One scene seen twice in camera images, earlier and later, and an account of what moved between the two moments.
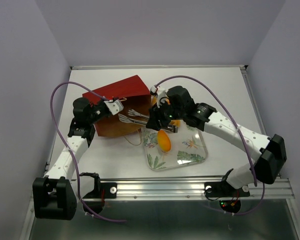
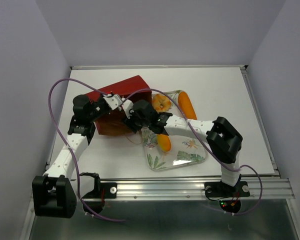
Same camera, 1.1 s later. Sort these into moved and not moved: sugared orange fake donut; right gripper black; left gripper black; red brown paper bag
Moved: right gripper black
Not moved: left gripper black; sugared orange fake donut; red brown paper bag
